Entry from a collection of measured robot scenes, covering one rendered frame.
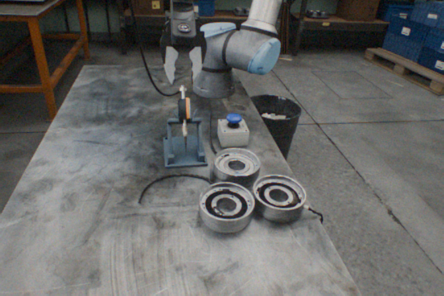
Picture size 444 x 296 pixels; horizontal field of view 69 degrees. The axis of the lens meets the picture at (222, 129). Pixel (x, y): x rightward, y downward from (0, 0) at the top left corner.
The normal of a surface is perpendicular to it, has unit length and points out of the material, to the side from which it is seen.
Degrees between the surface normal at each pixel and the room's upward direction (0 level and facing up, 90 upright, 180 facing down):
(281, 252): 0
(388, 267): 0
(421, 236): 0
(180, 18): 29
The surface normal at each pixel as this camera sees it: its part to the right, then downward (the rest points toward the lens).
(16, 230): 0.07, -0.86
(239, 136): 0.17, 0.51
